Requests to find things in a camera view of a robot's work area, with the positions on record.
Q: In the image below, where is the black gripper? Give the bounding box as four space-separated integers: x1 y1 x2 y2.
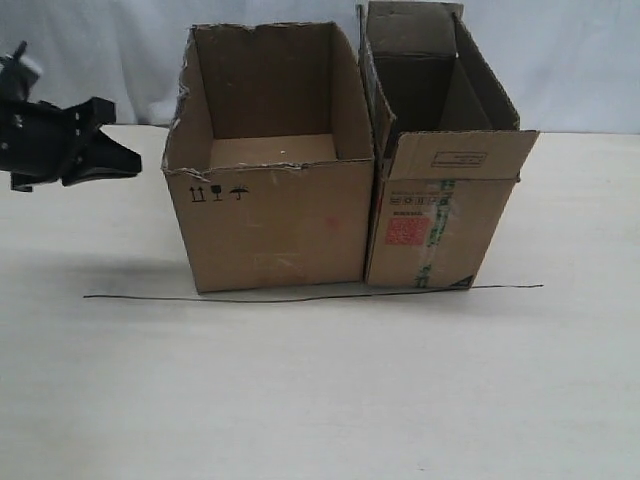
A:
1 97 142 192

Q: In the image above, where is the torn cardboard box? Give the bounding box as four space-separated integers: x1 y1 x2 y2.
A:
162 22 374 293

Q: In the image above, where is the tall cardboard box with flaps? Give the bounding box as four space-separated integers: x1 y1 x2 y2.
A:
358 1 539 289

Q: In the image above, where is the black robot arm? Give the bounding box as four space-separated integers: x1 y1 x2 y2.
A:
1 41 142 193

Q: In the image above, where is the thin black line marker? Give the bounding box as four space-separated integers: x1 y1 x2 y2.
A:
82 283 545 305

